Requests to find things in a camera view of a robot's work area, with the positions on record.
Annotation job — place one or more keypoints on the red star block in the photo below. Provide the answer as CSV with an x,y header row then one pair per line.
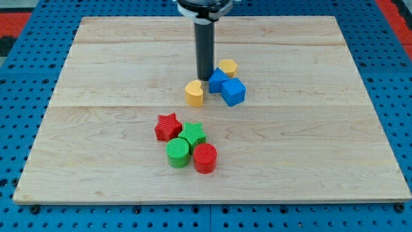
x,y
168,127

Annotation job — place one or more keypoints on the green star block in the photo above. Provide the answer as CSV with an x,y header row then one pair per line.
x,y
193,134

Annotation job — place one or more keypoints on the blue triangle block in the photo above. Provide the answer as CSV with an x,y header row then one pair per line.
x,y
216,80

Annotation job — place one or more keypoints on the green cylinder block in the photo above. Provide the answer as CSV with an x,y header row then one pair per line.
x,y
178,152

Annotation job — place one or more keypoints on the yellow heart block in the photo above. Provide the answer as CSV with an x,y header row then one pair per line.
x,y
194,93

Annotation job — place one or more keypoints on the red cylinder block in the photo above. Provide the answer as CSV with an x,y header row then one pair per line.
x,y
205,156

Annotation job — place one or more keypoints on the blue cube block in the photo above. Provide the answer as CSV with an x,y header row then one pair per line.
x,y
233,91

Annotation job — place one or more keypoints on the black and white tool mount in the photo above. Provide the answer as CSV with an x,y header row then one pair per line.
x,y
204,10

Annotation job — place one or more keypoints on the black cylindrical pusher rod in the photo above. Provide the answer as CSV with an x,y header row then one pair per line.
x,y
204,41

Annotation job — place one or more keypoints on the yellow hexagon block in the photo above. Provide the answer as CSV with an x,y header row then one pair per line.
x,y
229,67

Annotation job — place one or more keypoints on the wooden board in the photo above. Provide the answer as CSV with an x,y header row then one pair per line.
x,y
307,132

